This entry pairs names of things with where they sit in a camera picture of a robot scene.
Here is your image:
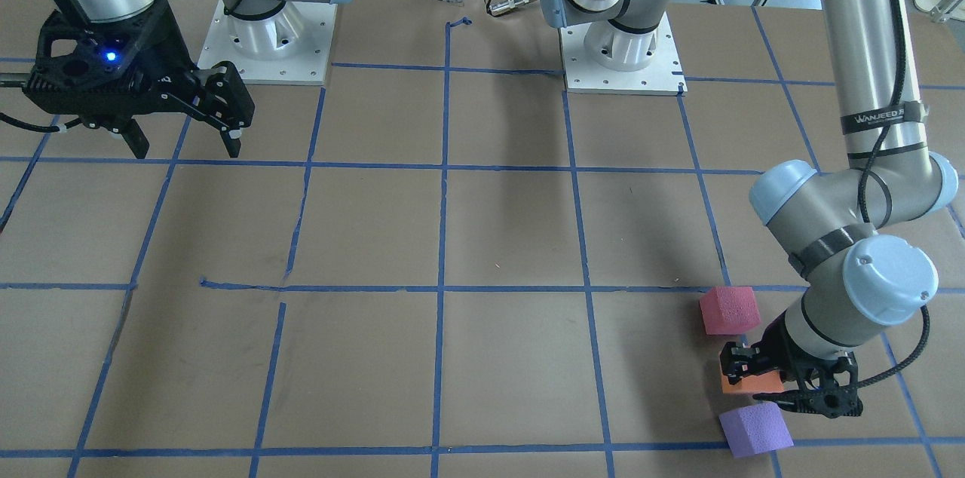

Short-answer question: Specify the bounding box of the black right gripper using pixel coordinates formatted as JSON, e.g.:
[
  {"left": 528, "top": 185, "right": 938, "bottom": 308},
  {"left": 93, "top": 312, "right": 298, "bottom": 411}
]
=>
[{"left": 22, "top": 0, "right": 255, "bottom": 161}]

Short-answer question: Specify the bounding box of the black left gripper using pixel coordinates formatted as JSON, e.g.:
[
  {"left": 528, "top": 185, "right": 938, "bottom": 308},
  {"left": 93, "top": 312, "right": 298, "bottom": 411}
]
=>
[{"left": 719, "top": 314, "right": 864, "bottom": 418}]

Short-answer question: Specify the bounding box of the orange foam cube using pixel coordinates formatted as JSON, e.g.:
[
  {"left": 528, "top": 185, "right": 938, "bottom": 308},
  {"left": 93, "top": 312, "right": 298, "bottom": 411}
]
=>
[{"left": 720, "top": 367, "right": 785, "bottom": 395}]

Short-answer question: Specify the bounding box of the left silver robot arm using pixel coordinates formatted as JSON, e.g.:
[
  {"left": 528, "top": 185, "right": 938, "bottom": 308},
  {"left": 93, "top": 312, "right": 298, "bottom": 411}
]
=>
[{"left": 720, "top": 0, "right": 959, "bottom": 418}]

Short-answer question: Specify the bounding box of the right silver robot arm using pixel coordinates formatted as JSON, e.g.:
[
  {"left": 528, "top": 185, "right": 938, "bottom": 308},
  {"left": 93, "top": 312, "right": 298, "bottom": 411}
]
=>
[{"left": 2, "top": 0, "right": 351, "bottom": 159}]

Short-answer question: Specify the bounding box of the purple foam cube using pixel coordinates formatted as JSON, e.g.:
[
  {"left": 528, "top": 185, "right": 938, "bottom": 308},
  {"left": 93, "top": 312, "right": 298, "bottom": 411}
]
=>
[{"left": 718, "top": 402, "right": 794, "bottom": 458}]

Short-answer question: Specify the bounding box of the pink foam cube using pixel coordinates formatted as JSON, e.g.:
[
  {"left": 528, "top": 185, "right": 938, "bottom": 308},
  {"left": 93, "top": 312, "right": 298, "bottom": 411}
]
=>
[{"left": 699, "top": 286, "right": 761, "bottom": 335}]

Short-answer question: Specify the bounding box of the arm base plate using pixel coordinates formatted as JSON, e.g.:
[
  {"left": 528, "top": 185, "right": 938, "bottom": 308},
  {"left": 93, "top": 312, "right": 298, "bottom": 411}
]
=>
[
  {"left": 198, "top": 0, "right": 340, "bottom": 86},
  {"left": 559, "top": 14, "right": 688, "bottom": 96}
]

